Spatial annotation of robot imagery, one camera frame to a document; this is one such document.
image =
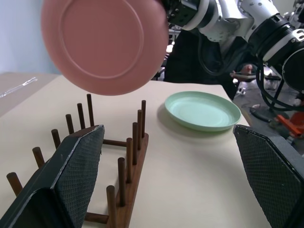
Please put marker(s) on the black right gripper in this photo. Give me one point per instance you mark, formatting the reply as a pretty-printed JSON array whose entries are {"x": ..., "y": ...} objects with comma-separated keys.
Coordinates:
[{"x": 181, "y": 12}]

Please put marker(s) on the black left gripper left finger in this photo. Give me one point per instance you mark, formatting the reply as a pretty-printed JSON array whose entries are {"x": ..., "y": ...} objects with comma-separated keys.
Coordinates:
[{"x": 71, "y": 171}]

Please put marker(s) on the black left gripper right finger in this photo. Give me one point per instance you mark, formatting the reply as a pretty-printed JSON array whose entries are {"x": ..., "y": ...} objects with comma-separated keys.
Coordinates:
[{"x": 268, "y": 171}]

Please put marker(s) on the pink plate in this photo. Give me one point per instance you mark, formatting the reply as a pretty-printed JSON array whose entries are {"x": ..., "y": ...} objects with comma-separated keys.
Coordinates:
[{"x": 102, "y": 45}]

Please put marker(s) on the wooden dish rack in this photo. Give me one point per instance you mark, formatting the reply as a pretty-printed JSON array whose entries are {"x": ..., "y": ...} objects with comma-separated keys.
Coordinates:
[{"x": 133, "y": 166}]

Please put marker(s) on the person in black clothing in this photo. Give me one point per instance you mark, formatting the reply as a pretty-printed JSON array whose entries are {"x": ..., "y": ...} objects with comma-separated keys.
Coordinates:
[{"x": 190, "y": 59}]

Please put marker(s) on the orange metal stand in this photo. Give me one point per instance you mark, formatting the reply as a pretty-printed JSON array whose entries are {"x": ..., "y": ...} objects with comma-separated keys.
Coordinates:
[{"x": 294, "y": 126}]

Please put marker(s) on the green plate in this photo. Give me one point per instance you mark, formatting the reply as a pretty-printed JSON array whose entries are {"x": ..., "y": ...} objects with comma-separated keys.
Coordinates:
[{"x": 202, "y": 112}]

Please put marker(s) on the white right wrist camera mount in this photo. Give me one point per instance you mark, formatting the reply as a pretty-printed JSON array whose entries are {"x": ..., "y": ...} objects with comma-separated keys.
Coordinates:
[{"x": 200, "y": 14}]

